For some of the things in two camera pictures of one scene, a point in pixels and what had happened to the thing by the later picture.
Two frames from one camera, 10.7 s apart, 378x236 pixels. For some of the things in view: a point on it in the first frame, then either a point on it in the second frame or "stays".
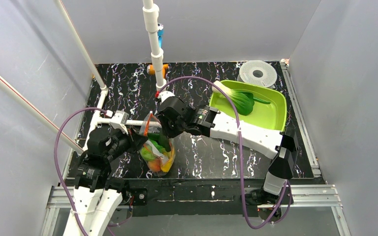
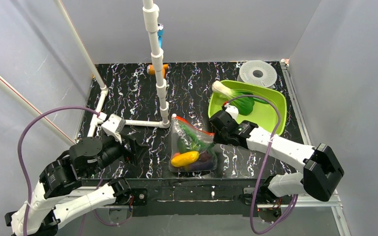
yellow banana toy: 166,167 to 181,159
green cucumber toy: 163,140 to 195,136
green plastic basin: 273,115 stays
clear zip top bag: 157,151 to 192,150
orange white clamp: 151,71 stays
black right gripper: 164,127 to 221,123
